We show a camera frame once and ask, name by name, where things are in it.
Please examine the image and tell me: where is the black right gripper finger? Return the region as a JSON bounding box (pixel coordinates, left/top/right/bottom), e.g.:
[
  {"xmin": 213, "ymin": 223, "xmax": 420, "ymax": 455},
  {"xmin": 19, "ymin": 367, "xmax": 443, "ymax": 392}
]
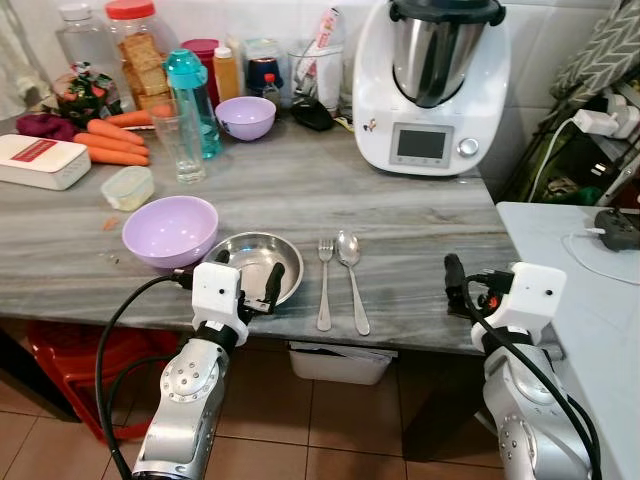
[{"xmin": 444, "ymin": 253, "xmax": 469, "ymax": 314}]

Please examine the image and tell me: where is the stainless steel plate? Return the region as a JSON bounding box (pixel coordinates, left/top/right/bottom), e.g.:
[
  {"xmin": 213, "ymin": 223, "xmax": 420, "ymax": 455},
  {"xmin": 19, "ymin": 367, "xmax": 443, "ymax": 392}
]
[{"xmin": 203, "ymin": 232, "xmax": 305, "ymax": 307}]

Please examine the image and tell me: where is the silver fork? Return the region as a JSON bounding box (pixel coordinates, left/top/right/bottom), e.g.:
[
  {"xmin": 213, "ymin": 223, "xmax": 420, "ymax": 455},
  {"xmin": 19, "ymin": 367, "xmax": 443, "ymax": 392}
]
[{"xmin": 316, "ymin": 238, "xmax": 336, "ymax": 333}]

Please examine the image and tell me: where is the large purple bowl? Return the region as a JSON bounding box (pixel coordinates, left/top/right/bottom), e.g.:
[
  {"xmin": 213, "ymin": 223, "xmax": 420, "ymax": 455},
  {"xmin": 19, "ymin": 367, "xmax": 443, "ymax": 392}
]
[{"xmin": 122, "ymin": 195, "xmax": 220, "ymax": 270}]

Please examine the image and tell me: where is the silver spoon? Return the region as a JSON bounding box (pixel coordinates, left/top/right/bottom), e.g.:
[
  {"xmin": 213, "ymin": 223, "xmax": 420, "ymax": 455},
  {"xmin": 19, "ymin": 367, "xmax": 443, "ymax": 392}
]
[{"xmin": 335, "ymin": 231, "xmax": 372, "ymax": 337}]

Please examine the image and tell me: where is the white bin under table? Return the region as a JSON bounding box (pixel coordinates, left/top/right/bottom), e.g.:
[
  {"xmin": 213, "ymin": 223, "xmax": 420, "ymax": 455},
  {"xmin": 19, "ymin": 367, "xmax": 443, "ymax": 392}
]
[{"xmin": 289, "ymin": 341, "xmax": 394, "ymax": 387}]

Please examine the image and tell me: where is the clear drinking glass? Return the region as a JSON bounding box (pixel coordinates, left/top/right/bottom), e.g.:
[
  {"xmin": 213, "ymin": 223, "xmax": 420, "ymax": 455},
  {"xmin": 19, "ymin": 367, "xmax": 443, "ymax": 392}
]
[{"xmin": 150, "ymin": 100, "xmax": 208, "ymax": 186}]

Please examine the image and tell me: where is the small clear plastic container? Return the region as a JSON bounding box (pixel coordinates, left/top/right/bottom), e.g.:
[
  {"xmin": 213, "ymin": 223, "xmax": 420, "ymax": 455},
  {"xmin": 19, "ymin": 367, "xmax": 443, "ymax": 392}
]
[{"xmin": 100, "ymin": 166, "xmax": 157, "ymax": 212}]

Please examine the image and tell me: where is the small purple bowl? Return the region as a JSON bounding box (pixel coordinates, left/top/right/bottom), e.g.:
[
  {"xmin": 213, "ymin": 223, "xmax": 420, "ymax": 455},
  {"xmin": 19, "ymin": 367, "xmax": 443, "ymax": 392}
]
[{"xmin": 215, "ymin": 96, "xmax": 278, "ymax": 143}]

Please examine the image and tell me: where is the orange carrot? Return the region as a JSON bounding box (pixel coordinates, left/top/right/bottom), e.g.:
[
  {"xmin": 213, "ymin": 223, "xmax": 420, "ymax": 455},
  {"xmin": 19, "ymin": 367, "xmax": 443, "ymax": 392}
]
[
  {"xmin": 85, "ymin": 148, "xmax": 151, "ymax": 168},
  {"xmin": 105, "ymin": 110, "xmax": 154, "ymax": 128},
  {"xmin": 72, "ymin": 132, "xmax": 150, "ymax": 157},
  {"xmin": 85, "ymin": 118, "xmax": 150, "ymax": 147}
]

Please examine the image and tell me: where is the small black object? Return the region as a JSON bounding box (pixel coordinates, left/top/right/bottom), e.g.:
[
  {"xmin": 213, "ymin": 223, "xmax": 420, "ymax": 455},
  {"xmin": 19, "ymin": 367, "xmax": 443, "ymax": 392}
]
[{"xmin": 291, "ymin": 99, "xmax": 337, "ymax": 132}]

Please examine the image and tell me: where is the teal water bottle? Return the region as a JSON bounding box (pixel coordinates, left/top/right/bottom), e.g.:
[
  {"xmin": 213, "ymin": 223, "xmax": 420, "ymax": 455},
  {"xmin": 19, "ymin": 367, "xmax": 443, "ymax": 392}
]
[{"xmin": 164, "ymin": 48, "xmax": 222, "ymax": 159}]

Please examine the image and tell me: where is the orange liquid bottle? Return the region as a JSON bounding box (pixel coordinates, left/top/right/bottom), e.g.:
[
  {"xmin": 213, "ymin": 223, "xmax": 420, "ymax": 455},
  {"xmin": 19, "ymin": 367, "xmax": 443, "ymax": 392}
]
[{"xmin": 212, "ymin": 44, "xmax": 242, "ymax": 102}]

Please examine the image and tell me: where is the small dark jar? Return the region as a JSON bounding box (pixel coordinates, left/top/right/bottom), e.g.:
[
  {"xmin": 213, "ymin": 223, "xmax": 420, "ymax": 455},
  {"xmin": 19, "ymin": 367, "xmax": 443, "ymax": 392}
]
[{"xmin": 245, "ymin": 56, "xmax": 284, "ymax": 107}]

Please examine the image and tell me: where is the red plastic stool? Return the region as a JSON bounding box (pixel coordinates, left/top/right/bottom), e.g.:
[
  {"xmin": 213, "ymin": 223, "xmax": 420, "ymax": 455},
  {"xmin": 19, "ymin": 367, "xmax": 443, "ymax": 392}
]
[{"xmin": 24, "ymin": 320, "xmax": 183, "ymax": 443}]

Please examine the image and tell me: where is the white kitchen food processor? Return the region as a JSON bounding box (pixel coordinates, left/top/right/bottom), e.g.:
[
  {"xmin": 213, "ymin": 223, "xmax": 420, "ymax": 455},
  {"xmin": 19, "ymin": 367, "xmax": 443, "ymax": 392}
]
[{"xmin": 351, "ymin": 0, "xmax": 512, "ymax": 179}]

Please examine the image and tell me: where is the white power adapter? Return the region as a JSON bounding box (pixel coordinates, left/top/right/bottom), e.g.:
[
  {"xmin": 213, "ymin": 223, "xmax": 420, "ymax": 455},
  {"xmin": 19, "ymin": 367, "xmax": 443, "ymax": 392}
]
[{"xmin": 571, "ymin": 107, "xmax": 623, "ymax": 138}]

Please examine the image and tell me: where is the clear glass container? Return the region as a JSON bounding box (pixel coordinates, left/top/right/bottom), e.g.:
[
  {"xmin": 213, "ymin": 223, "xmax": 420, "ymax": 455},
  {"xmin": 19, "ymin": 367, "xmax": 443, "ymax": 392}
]
[{"xmin": 287, "ymin": 40, "xmax": 347, "ymax": 112}]

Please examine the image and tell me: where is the red plastic canister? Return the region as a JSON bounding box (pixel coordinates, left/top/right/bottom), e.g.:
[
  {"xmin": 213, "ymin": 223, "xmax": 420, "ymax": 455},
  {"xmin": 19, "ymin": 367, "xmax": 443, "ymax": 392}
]
[{"xmin": 181, "ymin": 38, "xmax": 222, "ymax": 83}]

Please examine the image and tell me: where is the white box with red label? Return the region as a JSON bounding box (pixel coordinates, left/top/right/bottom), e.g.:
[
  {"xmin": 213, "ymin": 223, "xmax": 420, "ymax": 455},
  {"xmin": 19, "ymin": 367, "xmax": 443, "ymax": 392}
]
[{"xmin": 0, "ymin": 133, "xmax": 93, "ymax": 192}]

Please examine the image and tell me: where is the dark floral wrapped bundle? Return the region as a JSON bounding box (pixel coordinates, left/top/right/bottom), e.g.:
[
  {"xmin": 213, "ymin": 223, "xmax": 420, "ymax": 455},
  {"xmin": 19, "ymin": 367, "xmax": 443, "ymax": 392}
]
[{"xmin": 54, "ymin": 62, "xmax": 123, "ymax": 127}]

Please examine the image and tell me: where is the red lid cracker jar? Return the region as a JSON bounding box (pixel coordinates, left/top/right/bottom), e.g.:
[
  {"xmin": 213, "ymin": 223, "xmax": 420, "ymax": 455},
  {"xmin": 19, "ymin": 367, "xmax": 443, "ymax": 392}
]
[{"xmin": 105, "ymin": 0, "xmax": 174, "ymax": 112}]

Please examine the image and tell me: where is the dark purple vegetable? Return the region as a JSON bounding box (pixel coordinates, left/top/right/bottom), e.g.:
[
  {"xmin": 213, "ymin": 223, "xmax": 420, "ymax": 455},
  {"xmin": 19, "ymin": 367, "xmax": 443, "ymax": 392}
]
[{"xmin": 14, "ymin": 112, "xmax": 80, "ymax": 142}]

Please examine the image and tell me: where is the white and red packet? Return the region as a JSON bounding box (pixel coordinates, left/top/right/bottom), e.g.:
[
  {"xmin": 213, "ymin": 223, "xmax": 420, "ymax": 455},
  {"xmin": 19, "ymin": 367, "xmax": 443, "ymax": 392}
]
[{"xmin": 309, "ymin": 7, "xmax": 347, "ymax": 63}]

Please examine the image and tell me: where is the clear jar with white lid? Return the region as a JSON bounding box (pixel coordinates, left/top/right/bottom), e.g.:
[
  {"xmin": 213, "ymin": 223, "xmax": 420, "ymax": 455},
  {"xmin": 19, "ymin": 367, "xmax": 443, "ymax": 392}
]
[{"xmin": 54, "ymin": 2, "xmax": 123, "ymax": 101}]

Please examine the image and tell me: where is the grey chevron cloth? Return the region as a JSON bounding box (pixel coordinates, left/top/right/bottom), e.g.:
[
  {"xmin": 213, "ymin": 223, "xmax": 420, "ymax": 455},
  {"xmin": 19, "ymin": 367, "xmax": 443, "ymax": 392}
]
[{"xmin": 548, "ymin": 0, "xmax": 640, "ymax": 103}]

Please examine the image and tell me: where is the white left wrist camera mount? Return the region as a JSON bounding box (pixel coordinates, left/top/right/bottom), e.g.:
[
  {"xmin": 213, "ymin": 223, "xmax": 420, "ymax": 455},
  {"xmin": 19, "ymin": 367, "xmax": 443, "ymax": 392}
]
[{"xmin": 190, "ymin": 262, "xmax": 247, "ymax": 331}]

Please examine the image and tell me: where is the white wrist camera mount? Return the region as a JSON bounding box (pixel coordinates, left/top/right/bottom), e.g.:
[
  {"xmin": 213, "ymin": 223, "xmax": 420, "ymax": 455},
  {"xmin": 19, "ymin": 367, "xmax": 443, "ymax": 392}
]
[
  {"xmin": 485, "ymin": 263, "xmax": 567, "ymax": 351},
  {"xmin": 190, "ymin": 262, "xmax": 247, "ymax": 331}
]

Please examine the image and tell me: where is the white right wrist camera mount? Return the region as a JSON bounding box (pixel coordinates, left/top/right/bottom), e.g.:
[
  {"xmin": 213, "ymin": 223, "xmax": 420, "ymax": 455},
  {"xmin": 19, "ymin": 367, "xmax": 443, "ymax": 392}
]
[{"xmin": 485, "ymin": 263, "xmax": 567, "ymax": 351}]

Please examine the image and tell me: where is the white cable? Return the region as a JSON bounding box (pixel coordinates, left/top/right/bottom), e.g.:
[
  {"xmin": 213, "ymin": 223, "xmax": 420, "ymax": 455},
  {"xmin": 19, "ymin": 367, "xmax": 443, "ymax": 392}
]
[{"xmin": 560, "ymin": 229, "xmax": 640, "ymax": 287}]

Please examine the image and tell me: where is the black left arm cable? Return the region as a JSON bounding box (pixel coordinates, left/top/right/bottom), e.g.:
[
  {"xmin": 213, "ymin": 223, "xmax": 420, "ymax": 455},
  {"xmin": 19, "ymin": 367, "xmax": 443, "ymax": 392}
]
[{"xmin": 95, "ymin": 274, "xmax": 197, "ymax": 480}]

